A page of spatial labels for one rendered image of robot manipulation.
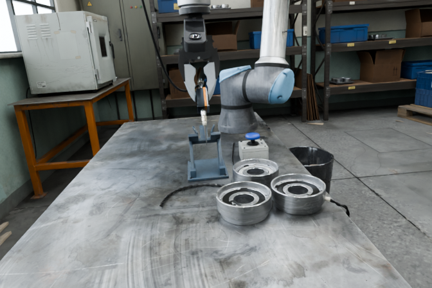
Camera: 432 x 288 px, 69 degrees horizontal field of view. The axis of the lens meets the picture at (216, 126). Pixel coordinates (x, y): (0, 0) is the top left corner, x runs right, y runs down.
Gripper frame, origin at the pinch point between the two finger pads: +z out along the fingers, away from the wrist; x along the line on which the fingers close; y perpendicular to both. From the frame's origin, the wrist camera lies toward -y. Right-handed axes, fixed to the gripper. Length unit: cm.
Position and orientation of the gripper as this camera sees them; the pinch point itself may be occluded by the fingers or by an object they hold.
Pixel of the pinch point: (201, 96)
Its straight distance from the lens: 75.2
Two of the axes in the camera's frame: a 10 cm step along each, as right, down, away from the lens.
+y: -0.9, -2.5, 9.6
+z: 0.7, 9.6, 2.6
